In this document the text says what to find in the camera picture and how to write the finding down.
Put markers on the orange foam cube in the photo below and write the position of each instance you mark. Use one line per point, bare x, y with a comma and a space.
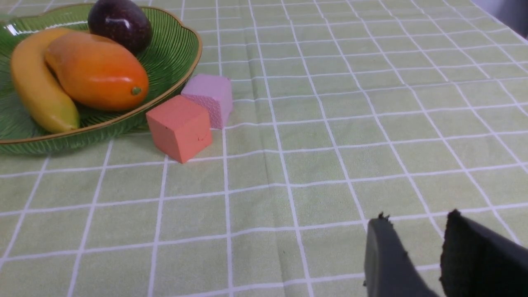
180, 128

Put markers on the green checkered tablecloth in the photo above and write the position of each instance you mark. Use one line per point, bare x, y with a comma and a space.
342, 109

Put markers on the orange toy mango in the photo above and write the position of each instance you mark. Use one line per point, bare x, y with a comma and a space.
97, 72

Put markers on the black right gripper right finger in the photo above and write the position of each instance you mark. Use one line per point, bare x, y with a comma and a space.
478, 262

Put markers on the yellow toy banana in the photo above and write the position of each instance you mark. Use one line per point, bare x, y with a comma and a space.
36, 86

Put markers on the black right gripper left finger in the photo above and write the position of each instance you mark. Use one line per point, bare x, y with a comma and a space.
388, 269

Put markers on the dark purple passion fruit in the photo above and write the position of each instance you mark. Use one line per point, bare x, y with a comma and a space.
122, 21

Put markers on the green glass leaf plate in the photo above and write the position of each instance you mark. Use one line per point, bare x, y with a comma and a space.
170, 60

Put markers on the pink foam cube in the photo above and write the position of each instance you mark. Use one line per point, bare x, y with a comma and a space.
214, 93

